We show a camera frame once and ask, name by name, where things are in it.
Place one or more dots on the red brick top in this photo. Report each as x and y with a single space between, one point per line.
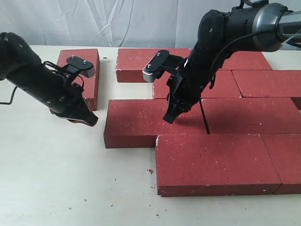
136 123

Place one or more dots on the red placed brick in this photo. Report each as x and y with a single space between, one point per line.
224 87

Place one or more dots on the red brick front left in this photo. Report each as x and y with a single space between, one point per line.
214 165

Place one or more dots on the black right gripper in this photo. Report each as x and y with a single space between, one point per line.
184 92

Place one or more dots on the white backdrop sheet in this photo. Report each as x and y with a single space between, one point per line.
108 23

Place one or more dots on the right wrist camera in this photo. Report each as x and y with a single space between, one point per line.
162 62

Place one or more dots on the red brick bottom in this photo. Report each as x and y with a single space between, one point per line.
90 93

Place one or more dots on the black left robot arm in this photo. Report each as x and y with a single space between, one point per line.
21 66

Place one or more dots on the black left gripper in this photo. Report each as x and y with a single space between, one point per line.
66 101

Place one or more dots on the red brick back left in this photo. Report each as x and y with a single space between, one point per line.
131 62

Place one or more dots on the red brick second row right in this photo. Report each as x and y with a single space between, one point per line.
268 83

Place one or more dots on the red brick back right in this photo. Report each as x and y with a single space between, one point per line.
246 60

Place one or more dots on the red brick front right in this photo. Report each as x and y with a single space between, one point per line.
285 153

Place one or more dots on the red brick third row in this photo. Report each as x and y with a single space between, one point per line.
274 115

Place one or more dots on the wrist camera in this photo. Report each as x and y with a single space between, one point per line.
75 64
162 62

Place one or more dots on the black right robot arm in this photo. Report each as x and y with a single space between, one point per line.
262 27

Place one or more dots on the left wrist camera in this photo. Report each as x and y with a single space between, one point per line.
75 64

